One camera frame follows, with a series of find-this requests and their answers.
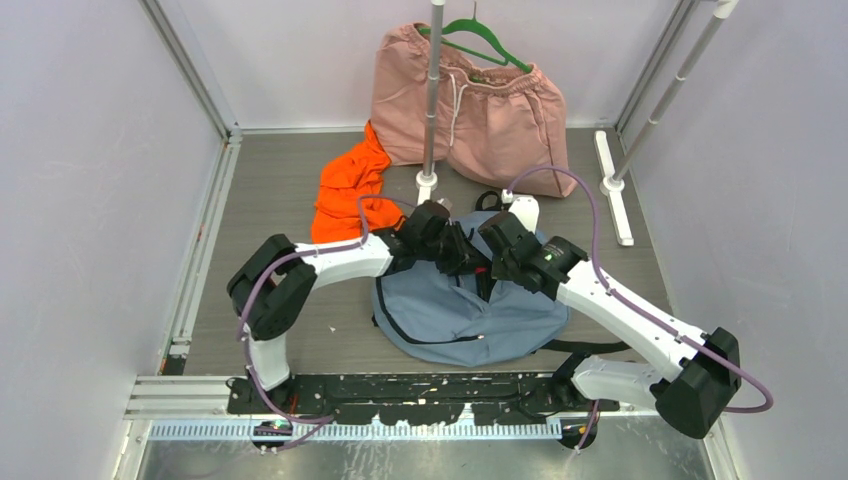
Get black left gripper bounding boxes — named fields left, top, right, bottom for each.
left=417, top=221, right=486, bottom=276

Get light blue backpack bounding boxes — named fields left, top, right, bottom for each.
left=370, top=190, right=631, bottom=369

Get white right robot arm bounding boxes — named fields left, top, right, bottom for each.
left=479, top=212, right=741, bottom=439

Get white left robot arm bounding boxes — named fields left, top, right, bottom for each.
left=226, top=200, right=491, bottom=413

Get orange shirt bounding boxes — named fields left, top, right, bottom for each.
left=311, top=123, right=404, bottom=243

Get white right rack stand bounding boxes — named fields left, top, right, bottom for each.
left=594, top=0, right=738, bottom=247

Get pink shorts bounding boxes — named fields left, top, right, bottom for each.
left=370, top=24, right=576, bottom=198

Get green clothes hanger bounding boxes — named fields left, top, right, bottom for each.
left=416, top=1, right=533, bottom=74

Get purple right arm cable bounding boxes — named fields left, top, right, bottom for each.
left=506, top=165, right=775, bottom=452

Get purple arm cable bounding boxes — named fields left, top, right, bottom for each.
left=506, top=165, right=775, bottom=452
left=235, top=193, right=415, bottom=453

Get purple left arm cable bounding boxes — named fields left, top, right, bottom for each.
left=235, top=193, right=415, bottom=453

